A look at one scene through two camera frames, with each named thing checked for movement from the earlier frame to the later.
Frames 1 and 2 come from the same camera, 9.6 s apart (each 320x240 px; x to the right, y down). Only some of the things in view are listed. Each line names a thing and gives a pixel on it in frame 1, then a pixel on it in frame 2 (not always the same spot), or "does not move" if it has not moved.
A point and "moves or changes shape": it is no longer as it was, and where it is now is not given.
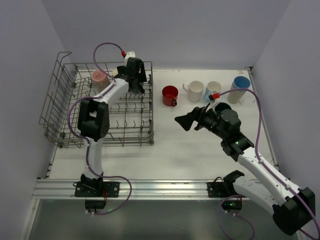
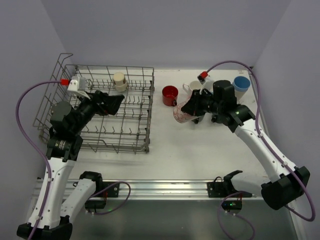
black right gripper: x=198 y=119 → x=197 y=102
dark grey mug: x=135 y=85 moves or changes shape
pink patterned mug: x=100 y=80 → x=183 y=97
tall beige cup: x=234 y=96 does not move
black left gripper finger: x=122 y=73 → x=111 y=104
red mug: x=169 y=95 does not move
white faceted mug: x=195 y=90 does not move
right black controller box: x=228 y=205 does not move
